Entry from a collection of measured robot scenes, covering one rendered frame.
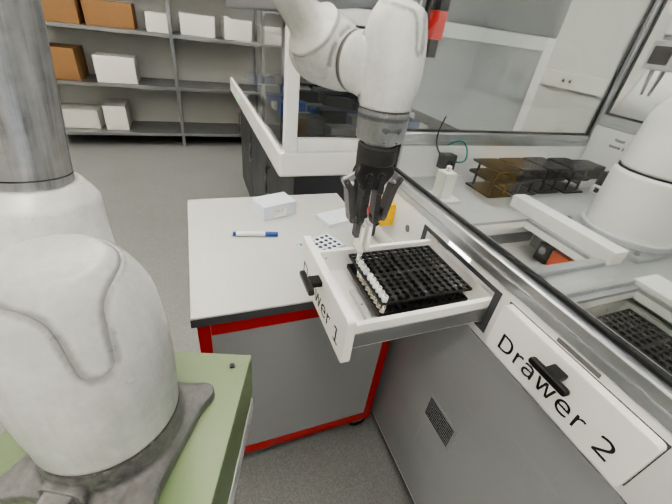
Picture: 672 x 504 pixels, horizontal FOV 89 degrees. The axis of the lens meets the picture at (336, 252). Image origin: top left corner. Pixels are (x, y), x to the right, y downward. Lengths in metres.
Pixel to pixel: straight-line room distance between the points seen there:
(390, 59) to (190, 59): 4.26
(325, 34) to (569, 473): 0.86
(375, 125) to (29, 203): 0.48
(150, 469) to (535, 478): 0.68
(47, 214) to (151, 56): 4.33
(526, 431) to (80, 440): 0.73
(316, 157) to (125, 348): 1.19
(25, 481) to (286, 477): 1.01
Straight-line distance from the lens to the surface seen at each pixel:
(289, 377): 1.11
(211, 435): 0.54
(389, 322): 0.67
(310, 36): 0.68
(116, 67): 4.37
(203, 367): 0.62
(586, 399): 0.70
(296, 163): 1.45
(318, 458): 1.49
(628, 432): 0.69
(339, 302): 0.63
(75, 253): 0.40
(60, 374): 0.38
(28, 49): 0.52
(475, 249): 0.82
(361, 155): 0.65
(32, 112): 0.52
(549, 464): 0.84
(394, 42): 0.60
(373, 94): 0.61
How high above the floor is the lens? 1.34
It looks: 33 degrees down
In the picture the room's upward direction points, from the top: 8 degrees clockwise
